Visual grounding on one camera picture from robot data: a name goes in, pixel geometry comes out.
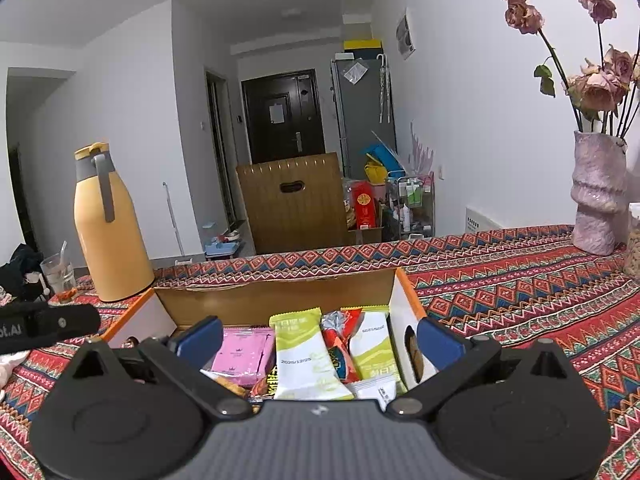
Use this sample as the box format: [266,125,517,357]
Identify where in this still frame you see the green white snack bar packet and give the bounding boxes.
[269,308,354,401]

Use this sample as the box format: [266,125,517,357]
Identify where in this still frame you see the white snack wrapper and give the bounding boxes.
[346,374,397,412]

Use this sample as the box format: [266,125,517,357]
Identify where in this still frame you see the red orange chip bag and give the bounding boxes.
[320,309,361,384]

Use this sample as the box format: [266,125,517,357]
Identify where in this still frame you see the white cloth glove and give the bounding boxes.
[0,350,30,399]

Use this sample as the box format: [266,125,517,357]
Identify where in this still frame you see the red cardboard pumpkin box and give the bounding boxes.
[102,269,436,391]

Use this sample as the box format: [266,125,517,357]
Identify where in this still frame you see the drinking glass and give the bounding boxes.
[40,240,77,302]

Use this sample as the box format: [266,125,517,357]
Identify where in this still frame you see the yellow thermos jug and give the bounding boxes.
[74,142,154,302]

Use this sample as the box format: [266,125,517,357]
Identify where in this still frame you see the clear lidded food container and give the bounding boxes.
[624,203,640,281]

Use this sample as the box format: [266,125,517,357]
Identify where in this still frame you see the pink textured flower vase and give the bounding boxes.
[570,131,628,256]

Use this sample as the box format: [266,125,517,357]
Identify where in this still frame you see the dark entrance door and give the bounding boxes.
[242,70,326,164]

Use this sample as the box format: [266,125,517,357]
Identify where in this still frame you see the grey refrigerator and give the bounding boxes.
[331,58,397,180]

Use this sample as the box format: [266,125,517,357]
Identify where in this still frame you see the dried pink roses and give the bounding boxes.
[491,0,640,139]

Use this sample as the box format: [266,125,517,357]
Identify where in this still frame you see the wire storage cart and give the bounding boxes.
[386,171,435,240]

